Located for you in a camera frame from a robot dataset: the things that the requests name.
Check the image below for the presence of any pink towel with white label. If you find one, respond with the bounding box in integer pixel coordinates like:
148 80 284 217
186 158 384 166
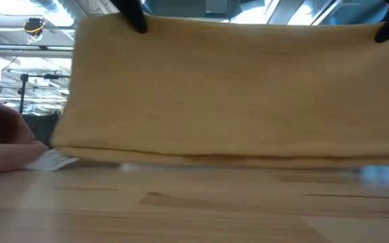
0 99 80 177

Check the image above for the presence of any black ceiling cable reel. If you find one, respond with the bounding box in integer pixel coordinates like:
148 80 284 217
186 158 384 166
22 17 47 45

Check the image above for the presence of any ceiling light strip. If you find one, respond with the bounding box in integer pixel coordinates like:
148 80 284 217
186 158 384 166
0 43 76 52

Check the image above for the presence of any black background rig frame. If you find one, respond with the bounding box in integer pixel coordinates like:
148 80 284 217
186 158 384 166
0 68 71 115

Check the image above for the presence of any yellow towel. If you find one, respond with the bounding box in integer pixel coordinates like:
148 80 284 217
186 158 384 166
50 12 389 170

